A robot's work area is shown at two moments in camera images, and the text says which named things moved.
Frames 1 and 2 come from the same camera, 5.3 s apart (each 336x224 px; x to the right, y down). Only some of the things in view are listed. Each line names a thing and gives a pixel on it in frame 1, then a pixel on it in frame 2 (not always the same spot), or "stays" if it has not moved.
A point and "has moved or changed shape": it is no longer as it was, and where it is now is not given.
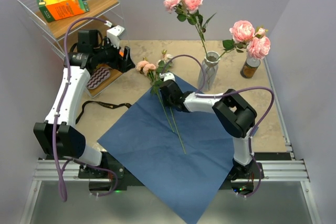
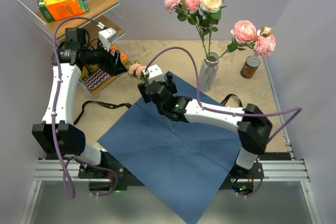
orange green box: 58,4 stays
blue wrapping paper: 182,158 stays
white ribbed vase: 210,66 stays
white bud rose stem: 165,64 to 211,0
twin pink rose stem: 146,68 has moved or changed shape
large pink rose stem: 243,35 has moved or changed shape
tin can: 249,67 stays
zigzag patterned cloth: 100,76 stays
